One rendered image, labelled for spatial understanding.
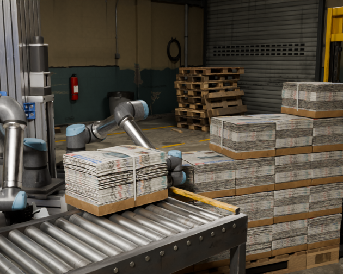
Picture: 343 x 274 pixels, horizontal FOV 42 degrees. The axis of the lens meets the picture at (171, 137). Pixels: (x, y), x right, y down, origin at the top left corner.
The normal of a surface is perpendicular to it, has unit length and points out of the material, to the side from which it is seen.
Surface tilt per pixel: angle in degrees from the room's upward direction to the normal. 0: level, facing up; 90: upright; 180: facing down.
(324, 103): 90
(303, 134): 90
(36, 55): 90
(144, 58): 90
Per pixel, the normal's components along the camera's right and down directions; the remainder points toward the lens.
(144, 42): 0.66, 0.13
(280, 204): 0.36, 0.15
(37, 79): -0.21, 0.17
